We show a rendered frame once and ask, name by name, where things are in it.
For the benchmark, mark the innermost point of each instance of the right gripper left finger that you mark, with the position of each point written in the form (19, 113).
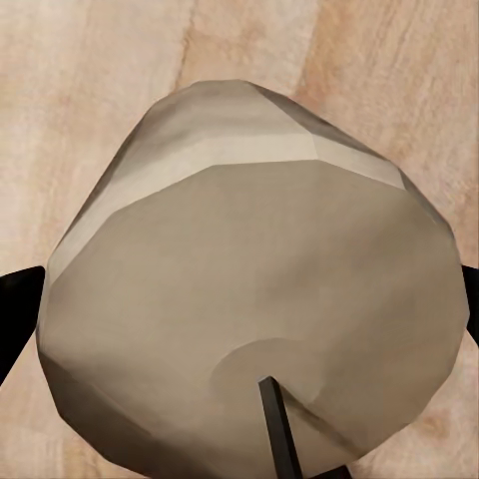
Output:
(20, 296)

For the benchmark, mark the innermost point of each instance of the pillar candle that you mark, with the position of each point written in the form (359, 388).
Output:
(248, 293)

